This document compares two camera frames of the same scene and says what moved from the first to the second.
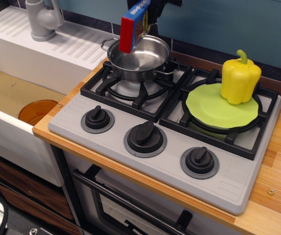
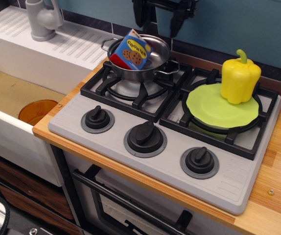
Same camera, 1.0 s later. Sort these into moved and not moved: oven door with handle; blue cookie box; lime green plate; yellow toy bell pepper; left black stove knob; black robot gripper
Moved: black robot gripper; blue cookie box
Not moved: yellow toy bell pepper; lime green plate; oven door with handle; left black stove knob
